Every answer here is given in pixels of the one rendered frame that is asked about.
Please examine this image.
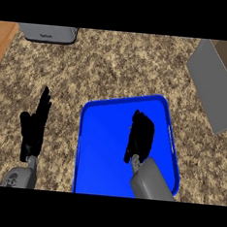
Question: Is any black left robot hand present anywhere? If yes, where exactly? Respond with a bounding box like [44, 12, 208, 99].
[16, 83, 54, 165]

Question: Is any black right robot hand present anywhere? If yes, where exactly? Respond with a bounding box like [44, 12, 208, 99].
[123, 108, 157, 167]

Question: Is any blue plastic tray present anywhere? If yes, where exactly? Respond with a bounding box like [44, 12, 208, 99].
[72, 87, 188, 203]

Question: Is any grey cardboard box flap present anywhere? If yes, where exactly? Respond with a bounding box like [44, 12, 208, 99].
[181, 38, 227, 136]

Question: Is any grey appliance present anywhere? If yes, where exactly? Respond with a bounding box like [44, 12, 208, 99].
[16, 22, 80, 47]

